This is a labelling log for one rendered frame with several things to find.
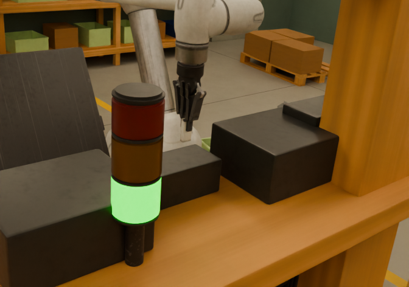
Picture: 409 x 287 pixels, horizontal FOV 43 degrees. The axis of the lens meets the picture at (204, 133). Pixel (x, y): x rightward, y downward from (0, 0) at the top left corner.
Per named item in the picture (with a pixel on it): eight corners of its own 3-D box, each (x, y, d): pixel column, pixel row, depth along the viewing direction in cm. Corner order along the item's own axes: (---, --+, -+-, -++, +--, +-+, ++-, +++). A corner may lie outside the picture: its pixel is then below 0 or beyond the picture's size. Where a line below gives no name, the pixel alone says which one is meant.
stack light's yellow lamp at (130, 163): (101, 171, 52) (101, 129, 51) (143, 160, 55) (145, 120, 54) (127, 191, 49) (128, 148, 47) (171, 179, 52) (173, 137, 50)
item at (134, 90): (101, 129, 51) (101, 85, 49) (145, 120, 54) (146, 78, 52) (128, 148, 47) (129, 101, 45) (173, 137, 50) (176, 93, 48)
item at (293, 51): (239, 62, 739) (242, 30, 722) (281, 57, 784) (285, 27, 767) (299, 86, 651) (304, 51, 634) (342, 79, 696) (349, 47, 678)
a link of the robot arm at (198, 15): (188, 47, 134) (227, 42, 141) (192, -16, 128) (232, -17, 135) (164, 38, 141) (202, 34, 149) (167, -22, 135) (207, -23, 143)
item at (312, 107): (276, 143, 84) (282, 103, 81) (335, 127, 93) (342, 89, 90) (310, 160, 79) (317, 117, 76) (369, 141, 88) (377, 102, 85)
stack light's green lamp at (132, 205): (101, 209, 54) (101, 171, 52) (142, 196, 57) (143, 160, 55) (126, 232, 51) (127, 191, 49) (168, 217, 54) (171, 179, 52)
